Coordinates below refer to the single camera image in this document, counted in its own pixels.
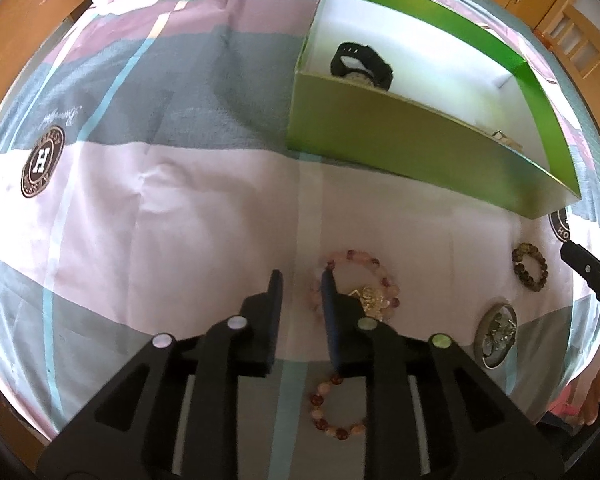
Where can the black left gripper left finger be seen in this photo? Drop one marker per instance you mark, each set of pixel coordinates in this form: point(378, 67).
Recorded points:
point(244, 345)

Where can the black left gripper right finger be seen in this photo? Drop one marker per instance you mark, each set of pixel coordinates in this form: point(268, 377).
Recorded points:
point(360, 346)

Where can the pink bead bracelet gold charm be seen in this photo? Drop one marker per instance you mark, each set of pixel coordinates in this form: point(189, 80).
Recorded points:
point(379, 295)

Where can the beige band in box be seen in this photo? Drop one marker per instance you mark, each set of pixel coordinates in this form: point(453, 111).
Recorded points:
point(500, 136)

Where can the plaid bed quilt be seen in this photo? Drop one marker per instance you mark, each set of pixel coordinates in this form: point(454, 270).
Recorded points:
point(146, 185)

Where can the wooden bed footboard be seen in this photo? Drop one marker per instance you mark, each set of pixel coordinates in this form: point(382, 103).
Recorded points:
point(575, 41)

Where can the green cardboard box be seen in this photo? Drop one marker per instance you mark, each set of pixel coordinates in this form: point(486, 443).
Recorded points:
point(448, 74)

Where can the black wrist watch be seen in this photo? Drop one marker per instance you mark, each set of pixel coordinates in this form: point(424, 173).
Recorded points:
point(362, 64)

